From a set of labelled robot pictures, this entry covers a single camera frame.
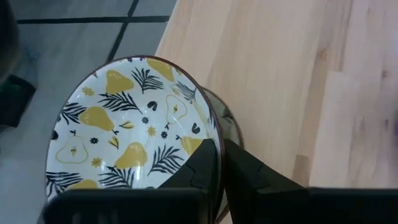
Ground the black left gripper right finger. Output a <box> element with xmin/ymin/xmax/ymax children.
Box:
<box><xmin>223</xmin><ymin>139</ymin><xmax>398</xmax><ymax>224</ymax></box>

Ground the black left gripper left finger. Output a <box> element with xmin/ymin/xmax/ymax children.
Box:
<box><xmin>37</xmin><ymin>138</ymin><xmax>220</xmax><ymax>224</ymax></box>

